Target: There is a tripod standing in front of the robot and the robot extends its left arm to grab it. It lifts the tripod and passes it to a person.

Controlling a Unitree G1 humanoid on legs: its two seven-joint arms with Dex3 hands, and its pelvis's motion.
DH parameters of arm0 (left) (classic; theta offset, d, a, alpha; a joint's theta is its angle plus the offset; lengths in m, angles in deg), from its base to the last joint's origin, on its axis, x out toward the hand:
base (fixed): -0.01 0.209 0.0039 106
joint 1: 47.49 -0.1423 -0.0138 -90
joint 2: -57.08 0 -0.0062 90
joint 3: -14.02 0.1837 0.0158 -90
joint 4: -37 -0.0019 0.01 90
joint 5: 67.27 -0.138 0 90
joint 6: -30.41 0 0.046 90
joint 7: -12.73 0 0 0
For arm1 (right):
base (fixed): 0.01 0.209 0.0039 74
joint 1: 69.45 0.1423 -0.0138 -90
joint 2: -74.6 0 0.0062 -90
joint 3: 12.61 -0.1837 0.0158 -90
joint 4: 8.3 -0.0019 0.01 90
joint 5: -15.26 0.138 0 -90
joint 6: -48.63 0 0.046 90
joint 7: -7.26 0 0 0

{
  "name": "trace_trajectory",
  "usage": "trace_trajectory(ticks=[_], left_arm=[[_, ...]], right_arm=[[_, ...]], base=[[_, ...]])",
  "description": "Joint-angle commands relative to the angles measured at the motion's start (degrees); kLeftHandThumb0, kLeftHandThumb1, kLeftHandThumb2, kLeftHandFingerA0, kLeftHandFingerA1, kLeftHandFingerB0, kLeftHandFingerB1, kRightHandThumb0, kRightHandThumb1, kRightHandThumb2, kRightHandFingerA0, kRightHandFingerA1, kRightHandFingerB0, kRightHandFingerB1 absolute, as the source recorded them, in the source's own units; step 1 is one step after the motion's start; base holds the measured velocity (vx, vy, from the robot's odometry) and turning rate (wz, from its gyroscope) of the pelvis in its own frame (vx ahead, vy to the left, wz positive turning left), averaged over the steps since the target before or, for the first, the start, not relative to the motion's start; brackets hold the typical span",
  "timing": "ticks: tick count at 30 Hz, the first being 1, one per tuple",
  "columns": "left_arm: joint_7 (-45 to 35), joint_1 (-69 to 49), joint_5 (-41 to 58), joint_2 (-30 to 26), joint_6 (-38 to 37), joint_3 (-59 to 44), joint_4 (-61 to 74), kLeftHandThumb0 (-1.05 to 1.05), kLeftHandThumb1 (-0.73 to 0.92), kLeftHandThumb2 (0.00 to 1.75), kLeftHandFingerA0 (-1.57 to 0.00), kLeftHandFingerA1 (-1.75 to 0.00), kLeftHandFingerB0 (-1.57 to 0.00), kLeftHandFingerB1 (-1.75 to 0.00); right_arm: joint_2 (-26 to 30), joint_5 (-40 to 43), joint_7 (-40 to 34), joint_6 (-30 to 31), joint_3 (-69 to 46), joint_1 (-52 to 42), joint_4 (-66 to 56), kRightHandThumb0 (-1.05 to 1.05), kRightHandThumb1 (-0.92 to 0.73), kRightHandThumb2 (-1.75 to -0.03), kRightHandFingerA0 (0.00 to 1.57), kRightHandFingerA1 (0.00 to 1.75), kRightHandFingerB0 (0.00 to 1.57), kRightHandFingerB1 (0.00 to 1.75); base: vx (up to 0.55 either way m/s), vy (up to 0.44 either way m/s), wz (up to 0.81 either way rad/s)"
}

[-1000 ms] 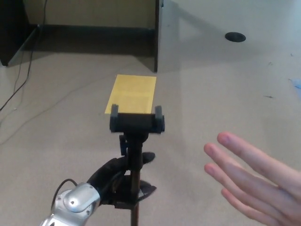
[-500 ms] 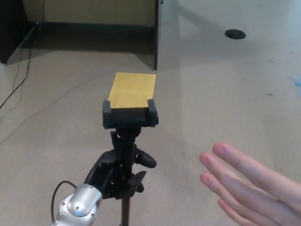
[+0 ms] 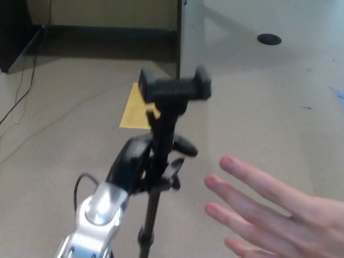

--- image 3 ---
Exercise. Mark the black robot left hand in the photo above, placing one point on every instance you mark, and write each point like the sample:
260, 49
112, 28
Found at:
134, 157

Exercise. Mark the bare person hand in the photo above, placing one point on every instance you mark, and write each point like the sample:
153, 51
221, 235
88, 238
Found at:
295, 223

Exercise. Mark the black tripod with phone holder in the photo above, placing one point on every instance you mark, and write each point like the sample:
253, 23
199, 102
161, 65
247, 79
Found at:
174, 91

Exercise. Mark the yellow paper sheet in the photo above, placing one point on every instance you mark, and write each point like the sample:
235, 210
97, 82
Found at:
132, 113

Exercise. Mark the dark wooden desk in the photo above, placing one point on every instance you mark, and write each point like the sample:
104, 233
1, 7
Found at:
8, 40

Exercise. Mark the black round floor disc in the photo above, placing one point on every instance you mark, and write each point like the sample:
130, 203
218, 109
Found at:
269, 39

